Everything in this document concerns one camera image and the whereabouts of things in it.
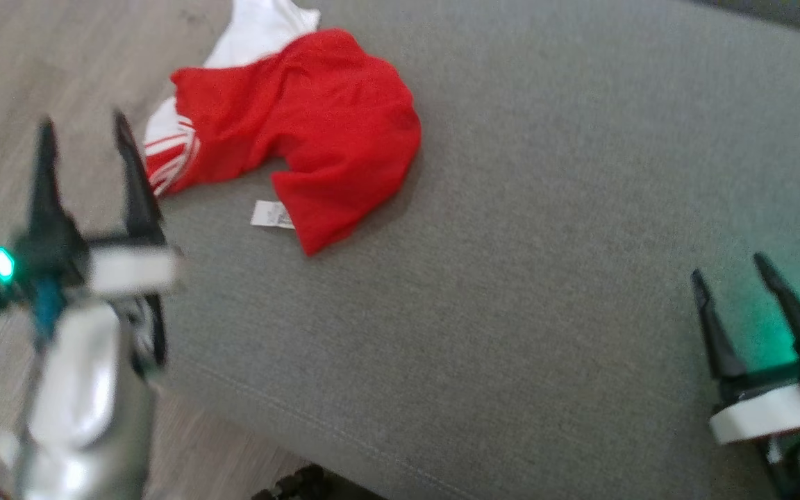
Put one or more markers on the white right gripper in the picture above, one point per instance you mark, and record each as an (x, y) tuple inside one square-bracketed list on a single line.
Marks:
[(775, 406)]

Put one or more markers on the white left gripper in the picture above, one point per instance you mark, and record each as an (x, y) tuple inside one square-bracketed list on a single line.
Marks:
[(129, 267)]

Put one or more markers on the red and white shorts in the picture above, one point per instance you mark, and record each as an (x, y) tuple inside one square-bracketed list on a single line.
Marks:
[(317, 125)]

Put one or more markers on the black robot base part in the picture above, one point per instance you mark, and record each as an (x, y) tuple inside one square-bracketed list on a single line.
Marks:
[(310, 486)]

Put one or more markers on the grey fabric sofa seat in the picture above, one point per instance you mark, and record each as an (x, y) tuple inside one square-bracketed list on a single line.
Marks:
[(511, 292)]

